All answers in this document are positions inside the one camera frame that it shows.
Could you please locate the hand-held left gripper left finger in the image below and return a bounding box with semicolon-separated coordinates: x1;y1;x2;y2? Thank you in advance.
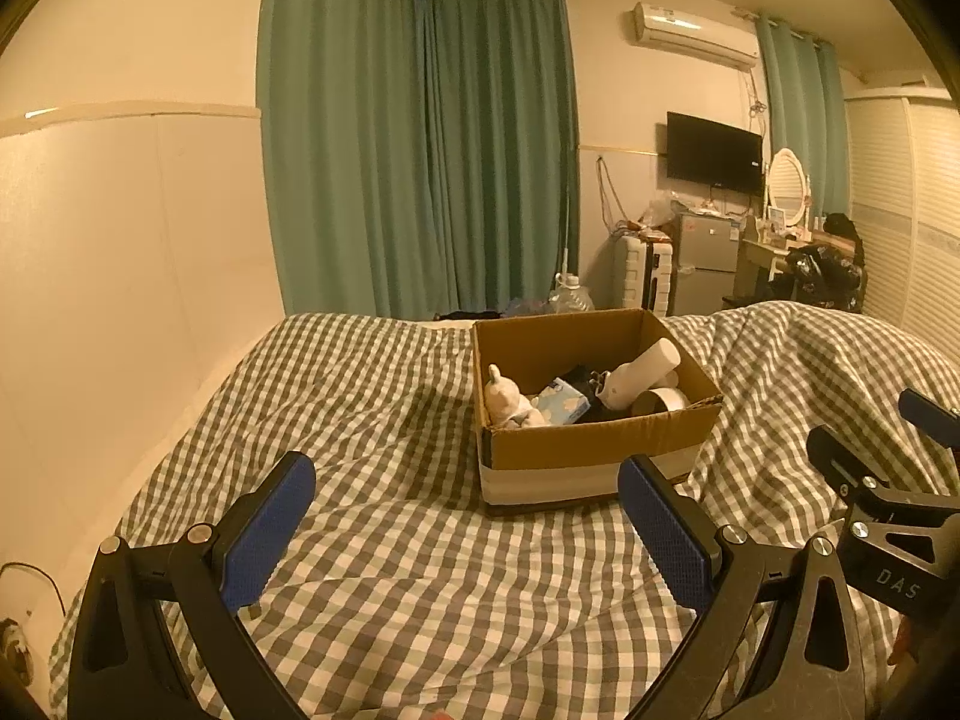
67;451;317;720

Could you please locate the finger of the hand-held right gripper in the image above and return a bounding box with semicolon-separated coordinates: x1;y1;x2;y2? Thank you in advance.
898;388;960;444
806;425;899;500

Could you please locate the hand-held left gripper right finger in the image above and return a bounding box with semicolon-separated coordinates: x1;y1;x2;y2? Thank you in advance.
617;454;868;720

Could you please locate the brown cardboard box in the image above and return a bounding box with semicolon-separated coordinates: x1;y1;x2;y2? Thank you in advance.
470;307;725;516

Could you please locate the tape roll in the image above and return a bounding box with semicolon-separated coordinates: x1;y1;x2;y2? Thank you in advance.
630;387;692;418

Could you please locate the blue tissue pack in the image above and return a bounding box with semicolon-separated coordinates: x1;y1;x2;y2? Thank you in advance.
535;378;592;426

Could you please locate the black ring-shaped object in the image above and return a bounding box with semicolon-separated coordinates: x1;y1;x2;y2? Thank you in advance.
562;365;617;425

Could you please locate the white plush toy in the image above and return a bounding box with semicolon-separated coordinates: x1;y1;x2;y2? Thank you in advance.
484;363;542;434

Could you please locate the grey checkered blanket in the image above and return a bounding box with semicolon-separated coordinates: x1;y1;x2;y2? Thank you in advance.
47;298;960;720

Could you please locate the black garbage bag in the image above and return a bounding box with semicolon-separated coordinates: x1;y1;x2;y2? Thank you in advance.
771;238;865;310

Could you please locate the white slatted wardrobe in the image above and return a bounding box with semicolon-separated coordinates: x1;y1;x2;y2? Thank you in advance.
843;85;960;362

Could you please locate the wooden dressing table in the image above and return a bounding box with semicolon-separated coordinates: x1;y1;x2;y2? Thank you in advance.
733;233;812;302

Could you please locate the grey small fridge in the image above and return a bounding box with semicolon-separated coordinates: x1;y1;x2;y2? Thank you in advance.
673;211;741;315

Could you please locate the clear water jug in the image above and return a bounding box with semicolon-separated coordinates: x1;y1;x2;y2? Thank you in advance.
547;273;596;314

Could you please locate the white suitcase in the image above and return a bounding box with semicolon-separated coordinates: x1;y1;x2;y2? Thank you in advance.
610;232;677;317

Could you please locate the white oval mirror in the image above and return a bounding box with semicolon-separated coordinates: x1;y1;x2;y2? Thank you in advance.
766;147;814;224

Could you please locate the white power strip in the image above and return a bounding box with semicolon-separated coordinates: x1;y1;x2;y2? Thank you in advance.
0;617;36;685

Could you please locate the plastic bag on fridge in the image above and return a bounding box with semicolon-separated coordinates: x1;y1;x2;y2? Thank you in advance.
640;193;685;231

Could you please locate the narrow green curtain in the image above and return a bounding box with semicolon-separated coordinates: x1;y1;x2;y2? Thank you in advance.
753;13;853;220

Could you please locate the black television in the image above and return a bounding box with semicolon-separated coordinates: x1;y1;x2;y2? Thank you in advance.
665;110;765;195

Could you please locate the wide green curtain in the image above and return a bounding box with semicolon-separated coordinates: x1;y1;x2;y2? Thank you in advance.
255;0;437;321

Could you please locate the white air conditioner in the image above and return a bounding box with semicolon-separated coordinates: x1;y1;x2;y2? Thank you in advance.
633;1;761;68

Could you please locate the black power cable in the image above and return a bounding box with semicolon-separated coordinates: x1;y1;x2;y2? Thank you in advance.
0;559;70;617

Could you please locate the hanging wall cable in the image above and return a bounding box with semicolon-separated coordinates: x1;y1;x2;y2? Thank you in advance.
595;154;629;231

